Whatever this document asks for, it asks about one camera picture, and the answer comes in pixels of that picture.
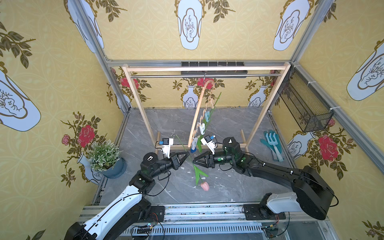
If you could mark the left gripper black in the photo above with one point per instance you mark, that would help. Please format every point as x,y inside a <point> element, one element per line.
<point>175,161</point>

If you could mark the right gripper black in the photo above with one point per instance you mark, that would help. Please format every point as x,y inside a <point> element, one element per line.
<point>210,159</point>

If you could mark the blue artificial tulip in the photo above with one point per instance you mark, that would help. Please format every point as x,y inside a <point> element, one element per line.
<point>199,145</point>

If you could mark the pink artificial tulip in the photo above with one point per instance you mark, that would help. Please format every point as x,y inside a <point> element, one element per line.
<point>199,174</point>

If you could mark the yellow artificial tulip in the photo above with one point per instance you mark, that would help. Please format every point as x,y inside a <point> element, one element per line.
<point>211,104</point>

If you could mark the curved wooden clip hanger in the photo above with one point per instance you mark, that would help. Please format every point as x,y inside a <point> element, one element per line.
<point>196,123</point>

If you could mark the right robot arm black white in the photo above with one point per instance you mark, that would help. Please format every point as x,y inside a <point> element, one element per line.
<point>309,192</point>

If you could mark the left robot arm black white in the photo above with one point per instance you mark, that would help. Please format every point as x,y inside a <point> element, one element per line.
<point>131,205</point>

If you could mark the white clothes peg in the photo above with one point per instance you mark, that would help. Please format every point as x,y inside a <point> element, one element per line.
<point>202,128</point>

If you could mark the teal clothes peg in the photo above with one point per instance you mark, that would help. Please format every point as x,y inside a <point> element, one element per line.
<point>207,116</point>

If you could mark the light garden hand fork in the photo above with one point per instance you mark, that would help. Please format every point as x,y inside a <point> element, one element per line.
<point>272,140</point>

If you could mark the teal garden gloves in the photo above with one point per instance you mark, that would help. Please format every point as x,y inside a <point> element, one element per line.
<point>264,141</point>

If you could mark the potted white flower plant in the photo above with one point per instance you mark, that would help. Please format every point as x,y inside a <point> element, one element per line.
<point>105,158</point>

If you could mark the metal rack rod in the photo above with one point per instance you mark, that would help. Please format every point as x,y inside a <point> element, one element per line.
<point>209,76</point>

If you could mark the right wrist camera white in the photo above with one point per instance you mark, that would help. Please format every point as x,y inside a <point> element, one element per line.
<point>208,141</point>

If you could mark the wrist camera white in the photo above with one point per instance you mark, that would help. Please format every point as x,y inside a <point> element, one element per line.
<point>208,141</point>
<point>165,145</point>

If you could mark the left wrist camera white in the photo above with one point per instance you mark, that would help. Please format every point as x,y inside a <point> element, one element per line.
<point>165,145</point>

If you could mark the wooden clothes rack frame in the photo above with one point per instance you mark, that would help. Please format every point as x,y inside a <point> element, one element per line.
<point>207,69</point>

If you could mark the aluminium rail front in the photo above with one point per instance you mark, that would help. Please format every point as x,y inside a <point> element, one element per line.
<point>232,211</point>

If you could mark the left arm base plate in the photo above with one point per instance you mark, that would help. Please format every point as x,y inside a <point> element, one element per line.
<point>156,213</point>

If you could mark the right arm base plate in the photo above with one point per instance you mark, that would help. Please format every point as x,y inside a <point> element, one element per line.
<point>258,213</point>

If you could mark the black wire mesh basket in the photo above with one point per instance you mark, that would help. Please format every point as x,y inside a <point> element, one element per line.
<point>308,108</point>

